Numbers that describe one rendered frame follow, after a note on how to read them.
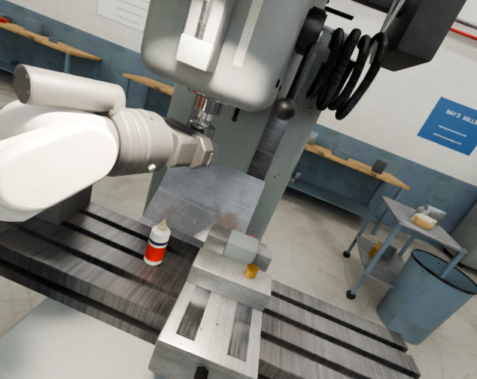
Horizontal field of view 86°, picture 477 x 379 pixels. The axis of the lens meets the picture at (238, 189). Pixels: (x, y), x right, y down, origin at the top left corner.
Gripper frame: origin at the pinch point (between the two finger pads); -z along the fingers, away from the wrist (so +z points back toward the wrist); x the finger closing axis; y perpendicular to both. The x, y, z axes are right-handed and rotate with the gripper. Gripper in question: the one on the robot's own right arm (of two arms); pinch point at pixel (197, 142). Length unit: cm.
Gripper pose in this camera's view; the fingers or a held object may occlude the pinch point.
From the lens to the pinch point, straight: 48.4
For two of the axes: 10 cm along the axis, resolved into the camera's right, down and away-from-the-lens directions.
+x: -7.9, -4.7, 3.8
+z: -5.0, 1.5, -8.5
